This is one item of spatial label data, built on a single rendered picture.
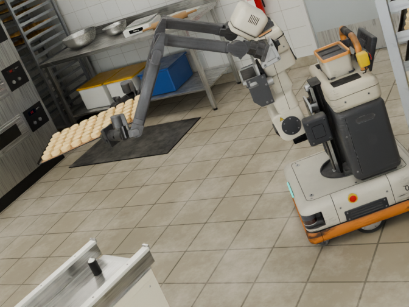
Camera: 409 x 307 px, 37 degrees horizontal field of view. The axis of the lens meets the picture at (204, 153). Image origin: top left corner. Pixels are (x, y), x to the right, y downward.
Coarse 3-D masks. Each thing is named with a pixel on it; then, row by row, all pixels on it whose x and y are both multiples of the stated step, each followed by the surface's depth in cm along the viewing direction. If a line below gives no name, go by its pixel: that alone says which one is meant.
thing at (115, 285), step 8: (144, 248) 210; (136, 256) 207; (144, 256) 208; (152, 256) 211; (128, 264) 204; (136, 264) 206; (144, 264) 208; (120, 272) 202; (128, 272) 203; (136, 272) 206; (112, 280) 199; (120, 280) 200; (128, 280) 203; (104, 288) 196; (112, 288) 198; (120, 288) 200; (96, 296) 194; (104, 296) 196; (112, 296) 198; (88, 304) 191; (96, 304) 193; (104, 304) 195
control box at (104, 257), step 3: (105, 255) 229; (108, 255) 228; (99, 258) 229; (102, 258) 228; (105, 258) 227; (108, 258) 226; (111, 258) 225; (114, 258) 225; (117, 258) 224; (120, 258) 223; (123, 258) 222; (126, 258) 221; (129, 258) 221; (114, 261) 222; (117, 261) 222; (120, 261) 221; (123, 261) 220; (126, 261) 219
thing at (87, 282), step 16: (96, 272) 217; (112, 272) 216; (144, 272) 208; (64, 288) 218; (80, 288) 214; (96, 288) 210; (128, 288) 203; (144, 288) 207; (160, 288) 212; (48, 304) 213; (64, 304) 209; (80, 304) 205; (112, 304) 198; (128, 304) 201; (144, 304) 207; (160, 304) 212
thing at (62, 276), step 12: (96, 240) 230; (84, 252) 225; (96, 252) 230; (72, 264) 222; (84, 264) 225; (60, 276) 218; (72, 276) 222; (36, 288) 213; (48, 288) 214; (60, 288) 218; (24, 300) 208; (36, 300) 210; (48, 300) 214
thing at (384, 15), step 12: (384, 0) 168; (384, 12) 170; (384, 24) 172; (384, 36) 173; (396, 36) 174; (396, 48) 174; (396, 60) 175; (396, 72) 177; (408, 84) 179; (408, 96) 179; (408, 108) 181; (408, 120) 183
